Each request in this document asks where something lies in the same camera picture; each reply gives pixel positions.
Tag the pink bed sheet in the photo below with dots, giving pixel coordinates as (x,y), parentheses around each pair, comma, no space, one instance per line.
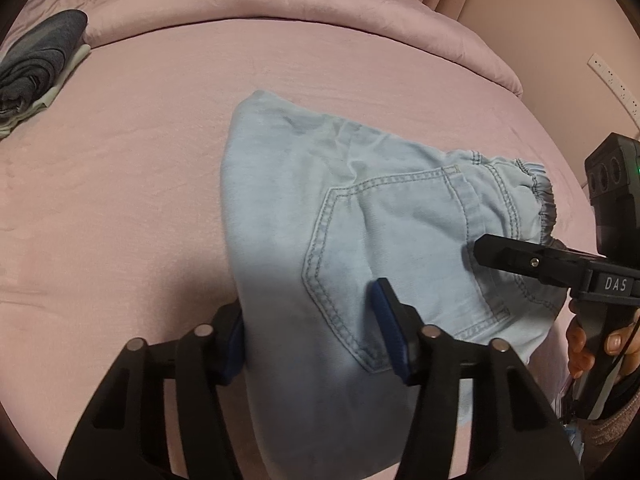
(125,200)

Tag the pink duvet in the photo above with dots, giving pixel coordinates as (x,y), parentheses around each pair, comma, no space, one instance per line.
(300,5)

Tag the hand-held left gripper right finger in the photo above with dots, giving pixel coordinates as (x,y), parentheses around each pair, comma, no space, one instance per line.
(387,325)

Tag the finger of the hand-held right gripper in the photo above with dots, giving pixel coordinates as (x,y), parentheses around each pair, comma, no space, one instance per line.
(520,257)

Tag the person's right hand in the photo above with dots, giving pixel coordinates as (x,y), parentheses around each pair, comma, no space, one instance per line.
(577,347)

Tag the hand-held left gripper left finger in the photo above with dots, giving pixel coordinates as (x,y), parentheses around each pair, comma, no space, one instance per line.
(232,350)

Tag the white power strip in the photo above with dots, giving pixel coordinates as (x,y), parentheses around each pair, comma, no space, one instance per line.
(617,85)

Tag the folded grey clothing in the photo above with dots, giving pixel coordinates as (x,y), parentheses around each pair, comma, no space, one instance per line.
(40,60)

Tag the person's right forearm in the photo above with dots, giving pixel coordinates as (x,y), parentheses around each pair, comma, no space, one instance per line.
(615,430)

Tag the folded white cloth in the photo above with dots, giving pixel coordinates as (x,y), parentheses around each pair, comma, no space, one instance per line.
(55,85)

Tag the light blue denim pants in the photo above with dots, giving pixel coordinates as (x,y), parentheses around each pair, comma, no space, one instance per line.
(410,220)

